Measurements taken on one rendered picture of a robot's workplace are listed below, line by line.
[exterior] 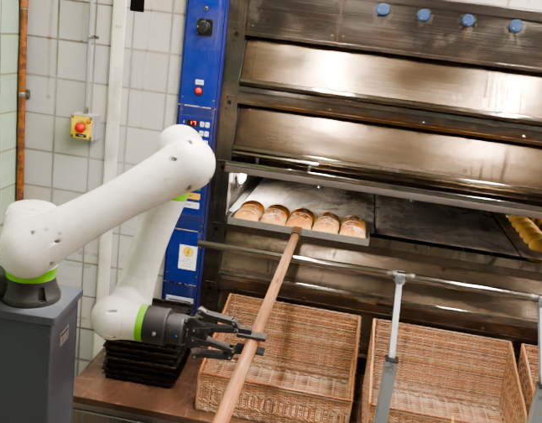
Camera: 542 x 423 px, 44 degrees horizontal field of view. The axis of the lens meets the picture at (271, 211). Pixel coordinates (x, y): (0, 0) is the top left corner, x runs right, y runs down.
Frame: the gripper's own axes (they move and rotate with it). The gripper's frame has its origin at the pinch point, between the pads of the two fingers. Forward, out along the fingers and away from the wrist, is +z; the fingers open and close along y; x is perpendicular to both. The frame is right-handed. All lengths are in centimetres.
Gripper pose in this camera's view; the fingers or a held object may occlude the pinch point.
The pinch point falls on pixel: (251, 342)
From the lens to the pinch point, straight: 166.2
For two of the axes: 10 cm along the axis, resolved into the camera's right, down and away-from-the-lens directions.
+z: 9.8, 1.6, -1.0
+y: -1.3, 9.6, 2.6
